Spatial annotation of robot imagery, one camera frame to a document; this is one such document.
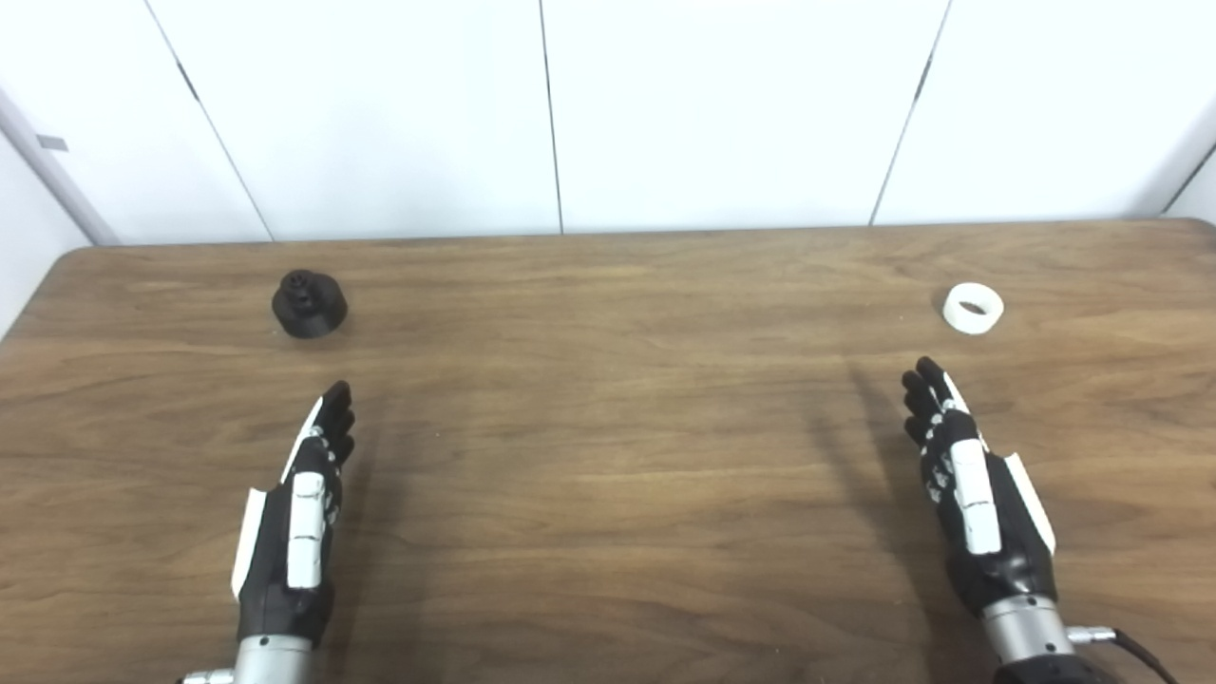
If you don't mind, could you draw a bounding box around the round black plastic part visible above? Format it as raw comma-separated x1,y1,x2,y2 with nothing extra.
272,270,349,340

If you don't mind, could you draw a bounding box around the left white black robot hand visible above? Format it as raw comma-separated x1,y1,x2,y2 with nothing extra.
233,380,357,640

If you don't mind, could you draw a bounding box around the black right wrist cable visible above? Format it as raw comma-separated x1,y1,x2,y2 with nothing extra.
1068,625,1181,684

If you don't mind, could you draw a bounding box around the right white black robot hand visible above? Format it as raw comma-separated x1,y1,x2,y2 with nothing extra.
901,356,1057,618

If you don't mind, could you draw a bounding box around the white plastic ring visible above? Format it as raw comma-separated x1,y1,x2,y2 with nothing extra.
942,282,1005,335

